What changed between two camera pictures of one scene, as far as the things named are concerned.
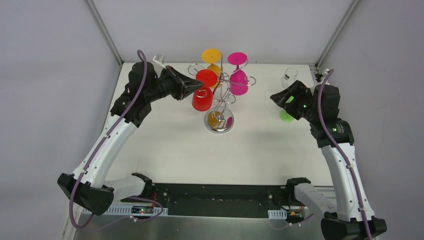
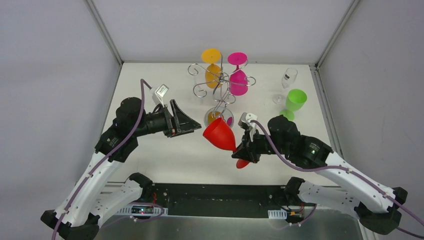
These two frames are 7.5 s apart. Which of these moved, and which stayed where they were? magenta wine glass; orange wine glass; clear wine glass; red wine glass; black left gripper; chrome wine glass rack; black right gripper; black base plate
Moved: red wine glass; black right gripper; black left gripper
Stayed: magenta wine glass; black base plate; clear wine glass; orange wine glass; chrome wine glass rack
